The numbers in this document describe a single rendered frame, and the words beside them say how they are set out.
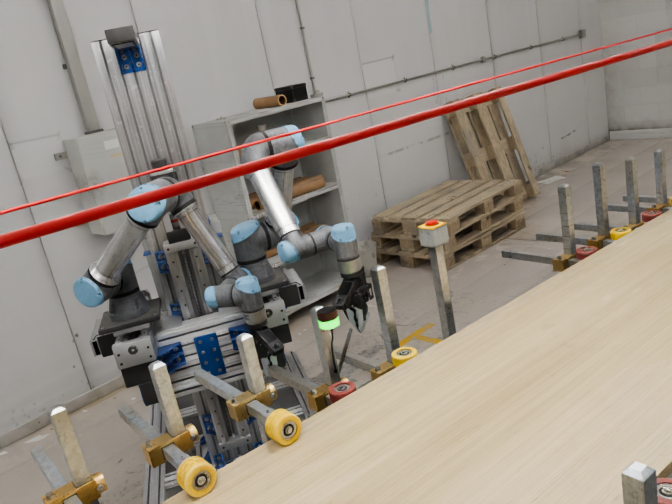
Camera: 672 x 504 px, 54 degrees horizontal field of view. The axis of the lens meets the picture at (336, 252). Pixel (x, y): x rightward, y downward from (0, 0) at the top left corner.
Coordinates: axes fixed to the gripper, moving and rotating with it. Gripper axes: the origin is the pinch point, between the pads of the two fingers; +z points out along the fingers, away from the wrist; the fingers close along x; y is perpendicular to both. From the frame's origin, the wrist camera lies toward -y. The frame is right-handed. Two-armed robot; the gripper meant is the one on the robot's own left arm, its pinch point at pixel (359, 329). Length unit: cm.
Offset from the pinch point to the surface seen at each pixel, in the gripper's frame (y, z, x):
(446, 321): 25.3, 7.6, -19.2
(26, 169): 60, -58, 253
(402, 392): -25.4, 5.0, -27.8
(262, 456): -62, 5, -6
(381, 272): 2.2, -19.6, -11.2
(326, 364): -22.6, 0.5, -1.5
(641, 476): -78, -21, -97
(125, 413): -63, -1, 42
